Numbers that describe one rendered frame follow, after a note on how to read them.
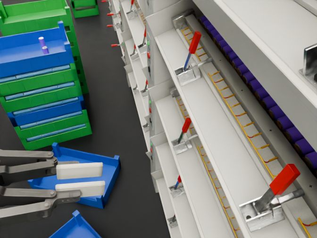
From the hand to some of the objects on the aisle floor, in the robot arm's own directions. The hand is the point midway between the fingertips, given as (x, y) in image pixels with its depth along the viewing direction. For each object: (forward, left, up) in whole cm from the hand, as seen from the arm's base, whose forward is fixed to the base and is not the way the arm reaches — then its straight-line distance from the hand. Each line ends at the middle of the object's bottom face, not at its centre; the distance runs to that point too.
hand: (80, 180), depth 43 cm
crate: (-12, +43, -62) cm, 76 cm away
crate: (-21, +76, -62) cm, 100 cm away
